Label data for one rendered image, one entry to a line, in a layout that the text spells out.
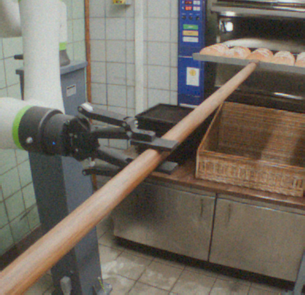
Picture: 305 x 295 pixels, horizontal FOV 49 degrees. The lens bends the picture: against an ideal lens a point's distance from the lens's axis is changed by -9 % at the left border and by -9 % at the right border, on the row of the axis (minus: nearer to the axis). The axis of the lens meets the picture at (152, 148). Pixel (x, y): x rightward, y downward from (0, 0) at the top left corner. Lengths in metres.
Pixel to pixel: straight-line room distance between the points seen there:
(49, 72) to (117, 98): 1.62
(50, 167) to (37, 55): 0.67
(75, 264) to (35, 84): 1.02
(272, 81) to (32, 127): 1.62
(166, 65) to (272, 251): 1.25
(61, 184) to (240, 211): 0.86
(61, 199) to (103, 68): 1.21
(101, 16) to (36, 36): 1.57
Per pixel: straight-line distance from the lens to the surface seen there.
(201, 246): 1.97
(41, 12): 0.90
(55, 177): 1.45
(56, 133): 0.64
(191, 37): 2.13
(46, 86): 0.85
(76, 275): 1.73
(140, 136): 0.57
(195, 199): 1.82
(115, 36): 2.38
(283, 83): 2.08
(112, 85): 2.45
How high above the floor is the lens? 1.43
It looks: 23 degrees down
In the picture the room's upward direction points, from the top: straight up
